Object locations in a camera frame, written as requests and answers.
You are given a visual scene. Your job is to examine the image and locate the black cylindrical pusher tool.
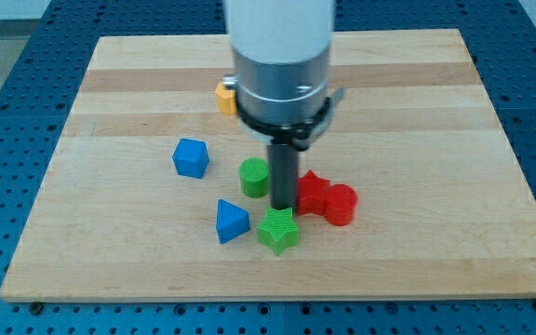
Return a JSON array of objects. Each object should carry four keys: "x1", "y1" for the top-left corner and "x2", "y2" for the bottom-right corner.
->
[{"x1": 267, "y1": 144, "x2": 299, "y2": 210}]

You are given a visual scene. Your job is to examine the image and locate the wooden board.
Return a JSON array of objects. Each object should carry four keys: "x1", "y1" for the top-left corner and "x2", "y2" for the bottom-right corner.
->
[{"x1": 0, "y1": 30, "x2": 536, "y2": 302}]

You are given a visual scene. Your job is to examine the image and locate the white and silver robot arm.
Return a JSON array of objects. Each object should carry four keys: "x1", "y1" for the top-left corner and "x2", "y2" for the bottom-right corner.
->
[{"x1": 223, "y1": 0, "x2": 335, "y2": 151}]

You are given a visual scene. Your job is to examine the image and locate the red star block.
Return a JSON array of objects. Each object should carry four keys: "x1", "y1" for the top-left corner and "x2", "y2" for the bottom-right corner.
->
[{"x1": 297, "y1": 170, "x2": 330, "y2": 216}]

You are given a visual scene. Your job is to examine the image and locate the red cylinder block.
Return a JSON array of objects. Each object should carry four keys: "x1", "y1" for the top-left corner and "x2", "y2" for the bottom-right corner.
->
[{"x1": 324, "y1": 184, "x2": 358, "y2": 226}]

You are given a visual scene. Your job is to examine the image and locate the blue triangle block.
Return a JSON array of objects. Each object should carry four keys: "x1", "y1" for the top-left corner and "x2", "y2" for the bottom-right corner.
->
[{"x1": 215, "y1": 199, "x2": 250, "y2": 244}]

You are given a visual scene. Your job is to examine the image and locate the yellow block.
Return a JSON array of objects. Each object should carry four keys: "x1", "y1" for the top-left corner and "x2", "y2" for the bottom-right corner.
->
[{"x1": 215, "y1": 82, "x2": 237, "y2": 115}]

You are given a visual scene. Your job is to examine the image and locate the green cylinder block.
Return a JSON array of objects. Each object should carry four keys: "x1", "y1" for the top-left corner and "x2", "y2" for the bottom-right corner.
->
[{"x1": 239, "y1": 157, "x2": 269, "y2": 198}]

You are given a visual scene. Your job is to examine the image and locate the green star block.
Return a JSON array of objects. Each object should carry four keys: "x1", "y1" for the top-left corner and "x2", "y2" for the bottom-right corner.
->
[{"x1": 257, "y1": 208, "x2": 300, "y2": 256}]

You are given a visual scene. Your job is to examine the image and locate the blue cube block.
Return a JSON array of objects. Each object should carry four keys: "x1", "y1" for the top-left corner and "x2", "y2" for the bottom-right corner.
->
[{"x1": 172, "y1": 138, "x2": 209, "y2": 179}]

